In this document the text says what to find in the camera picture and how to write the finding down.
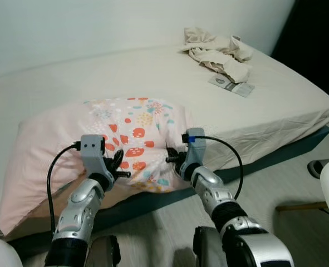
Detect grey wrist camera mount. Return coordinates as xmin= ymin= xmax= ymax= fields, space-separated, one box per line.
xmin=181 ymin=129 xmax=207 ymax=180
xmin=79 ymin=134 xmax=114 ymax=177

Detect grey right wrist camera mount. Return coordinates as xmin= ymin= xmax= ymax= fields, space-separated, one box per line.
xmin=181 ymin=129 xmax=207 ymax=180

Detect beige crumpled clothes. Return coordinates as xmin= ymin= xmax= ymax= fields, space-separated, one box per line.
xmin=179 ymin=27 xmax=255 ymax=84

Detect robot leg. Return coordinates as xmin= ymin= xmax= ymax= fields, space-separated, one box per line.
xmin=193 ymin=226 xmax=226 ymax=267
xmin=86 ymin=235 xmax=121 ymax=267

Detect pink dotted pillow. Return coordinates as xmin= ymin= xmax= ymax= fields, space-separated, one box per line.
xmin=0 ymin=97 xmax=194 ymax=237

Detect beige sheeted bed mattress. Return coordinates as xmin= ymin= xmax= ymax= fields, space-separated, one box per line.
xmin=0 ymin=42 xmax=329 ymax=234

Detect small black floor object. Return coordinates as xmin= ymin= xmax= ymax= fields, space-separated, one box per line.
xmin=307 ymin=159 xmax=329 ymax=180

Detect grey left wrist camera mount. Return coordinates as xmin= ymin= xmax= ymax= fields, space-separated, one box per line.
xmin=79 ymin=134 xmax=114 ymax=177

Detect robot left leg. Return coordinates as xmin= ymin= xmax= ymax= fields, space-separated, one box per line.
xmin=86 ymin=235 xmax=121 ymax=267

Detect robot right leg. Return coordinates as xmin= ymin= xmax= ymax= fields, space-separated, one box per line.
xmin=193 ymin=226 xmax=226 ymax=267

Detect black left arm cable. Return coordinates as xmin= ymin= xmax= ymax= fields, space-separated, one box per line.
xmin=46 ymin=142 xmax=82 ymax=234

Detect grey flat packet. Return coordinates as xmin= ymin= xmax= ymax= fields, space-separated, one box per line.
xmin=209 ymin=75 xmax=255 ymax=98

